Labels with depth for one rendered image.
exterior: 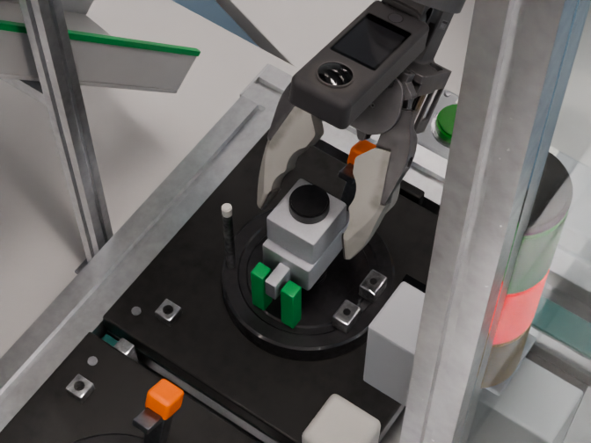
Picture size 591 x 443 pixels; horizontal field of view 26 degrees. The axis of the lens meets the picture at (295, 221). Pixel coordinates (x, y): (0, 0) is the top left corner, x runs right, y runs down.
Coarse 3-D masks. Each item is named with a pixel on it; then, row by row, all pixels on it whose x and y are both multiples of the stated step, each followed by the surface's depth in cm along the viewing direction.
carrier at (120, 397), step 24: (96, 336) 102; (72, 360) 101; (96, 360) 101; (120, 360) 101; (48, 384) 100; (96, 384) 100; (120, 384) 100; (144, 384) 100; (24, 408) 99; (48, 408) 99; (72, 408) 99; (96, 408) 99; (120, 408) 99; (144, 408) 99; (192, 408) 99; (0, 432) 98; (24, 432) 98; (48, 432) 98; (72, 432) 98; (96, 432) 98; (120, 432) 98; (192, 432) 98; (216, 432) 98; (240, 432) 98
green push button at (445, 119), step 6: (444, 108) 115; (450, 108) 115; (438, 114) 115; (444, 114) 114; (450, 114) 114; (438, 120) 114; (444, 120) 114; (450, 120) 114; (438, 126) 114; (444, 126) 114; (450, 126) 114; (438, 132) 114; (444, 132) 113; (450, 132) 113; (444, 138) 114; (450, 138) 113
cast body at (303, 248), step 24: (288, 192) 96; (312, 192) 95; (288, 216) 95; (312, 216) 94; (336, 216) 95; (288, 240) 95; (312, 240) 94; (336, 240) 98; (264, 264) 99; (288, 264) 97; (312, 264) 96
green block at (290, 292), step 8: (288, 280) 97; (288, 288) 97; (296, 288) 97; (288, 296) 96; (296, 296) 97; (288, 304) 98; (296, 304) 98; (288, 312) 99; (296, 312) 99; (288, 320) 100; (296, 320) 100
